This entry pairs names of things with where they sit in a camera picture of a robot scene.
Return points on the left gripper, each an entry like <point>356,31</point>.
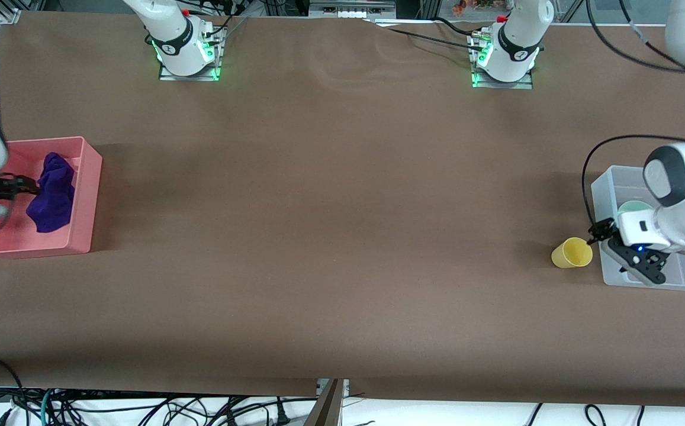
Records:
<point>604,228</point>

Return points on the yellow plastic cup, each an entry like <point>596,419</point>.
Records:
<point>570,254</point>

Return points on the purple cloth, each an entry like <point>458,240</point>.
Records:
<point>52,201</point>

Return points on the translucent white plastic bin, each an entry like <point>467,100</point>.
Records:
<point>605,195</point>

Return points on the pink plastic bin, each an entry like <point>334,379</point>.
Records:
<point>81,195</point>

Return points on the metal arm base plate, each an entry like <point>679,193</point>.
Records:
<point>526,84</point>
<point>167,77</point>

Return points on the aluminium frame corner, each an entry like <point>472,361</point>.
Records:
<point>5,10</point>

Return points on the metal table edge bracket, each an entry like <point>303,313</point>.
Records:
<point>331,402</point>

